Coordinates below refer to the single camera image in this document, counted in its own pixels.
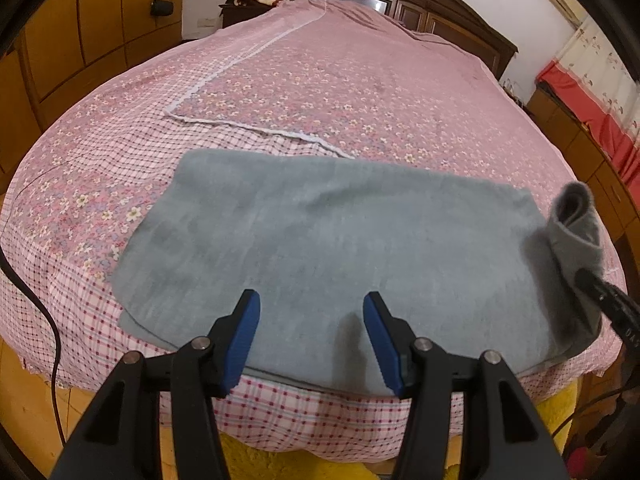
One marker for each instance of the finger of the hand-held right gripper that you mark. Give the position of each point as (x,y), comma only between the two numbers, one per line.
(595,285)

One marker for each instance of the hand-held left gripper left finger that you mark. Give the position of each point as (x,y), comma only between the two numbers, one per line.
(242,340)

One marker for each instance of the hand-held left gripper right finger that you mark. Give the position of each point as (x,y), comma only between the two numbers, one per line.
(387,345)

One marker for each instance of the grey pants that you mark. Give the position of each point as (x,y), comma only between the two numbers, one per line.
(325,240)

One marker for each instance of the low wooden cabinet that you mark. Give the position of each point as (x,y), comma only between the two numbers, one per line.
(565,125)

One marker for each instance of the red and cream curtain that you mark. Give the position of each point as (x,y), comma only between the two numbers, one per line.
(600,105)

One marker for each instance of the pink floral bedspread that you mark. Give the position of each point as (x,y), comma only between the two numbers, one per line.
(350,85)

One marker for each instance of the dark wooden headboard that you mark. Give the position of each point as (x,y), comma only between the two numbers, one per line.
(450,25)

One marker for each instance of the dark wooden nightstand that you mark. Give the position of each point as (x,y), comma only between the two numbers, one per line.
(240,15)

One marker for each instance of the small black device on wardrobe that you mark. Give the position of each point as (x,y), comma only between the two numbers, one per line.
(161,7)

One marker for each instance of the orange wooden wardrobe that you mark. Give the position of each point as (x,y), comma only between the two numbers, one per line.
(100,20)

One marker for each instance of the white wall socket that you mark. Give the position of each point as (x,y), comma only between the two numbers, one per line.
(207,23)

